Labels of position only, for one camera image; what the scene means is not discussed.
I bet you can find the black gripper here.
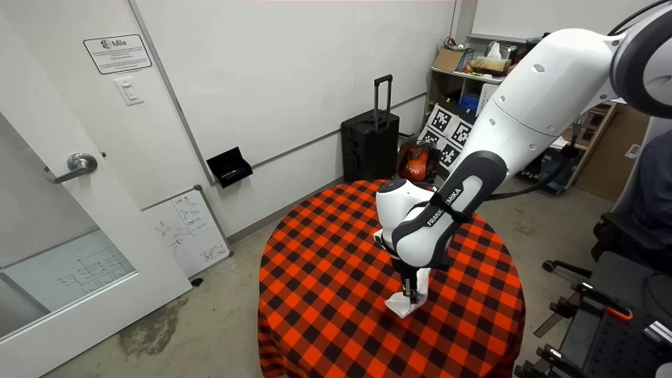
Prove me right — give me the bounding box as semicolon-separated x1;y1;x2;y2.
392;257;430;305

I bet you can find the white towel with blue stripes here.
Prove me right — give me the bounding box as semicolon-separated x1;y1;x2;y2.
384;290;426;317

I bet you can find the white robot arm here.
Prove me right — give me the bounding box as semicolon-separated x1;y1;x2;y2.
373;6;672;315

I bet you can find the red black checkered tablecloth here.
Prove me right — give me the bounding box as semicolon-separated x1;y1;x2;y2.
258;180;525;378

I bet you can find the black suitcase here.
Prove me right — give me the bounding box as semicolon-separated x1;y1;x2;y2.
339;106;398;183

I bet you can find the fiducial marker board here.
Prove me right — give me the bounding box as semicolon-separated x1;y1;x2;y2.
418;104;474;170

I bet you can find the black orange clamp near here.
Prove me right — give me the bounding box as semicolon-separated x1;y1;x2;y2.
541;261;635;323

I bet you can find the black perforated mounting board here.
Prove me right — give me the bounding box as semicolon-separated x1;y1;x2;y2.
512;249;672;378

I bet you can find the wooden shelf unit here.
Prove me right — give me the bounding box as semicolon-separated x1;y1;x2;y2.
426;38;535;122

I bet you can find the small whiteboard on floor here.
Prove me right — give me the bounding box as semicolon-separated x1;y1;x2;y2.
143;184;231;277

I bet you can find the black office chair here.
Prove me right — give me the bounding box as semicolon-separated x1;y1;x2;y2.
590;118;672;276

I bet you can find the black wall tray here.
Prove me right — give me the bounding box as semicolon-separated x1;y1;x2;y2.
208;148;252;186

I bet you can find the white light switch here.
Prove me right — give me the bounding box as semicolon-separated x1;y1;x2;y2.
115;77;143;107

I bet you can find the white door with handle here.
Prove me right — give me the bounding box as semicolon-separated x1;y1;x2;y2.
0;14;188;378

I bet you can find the white wall sign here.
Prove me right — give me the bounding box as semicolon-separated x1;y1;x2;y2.
84;33;153;76

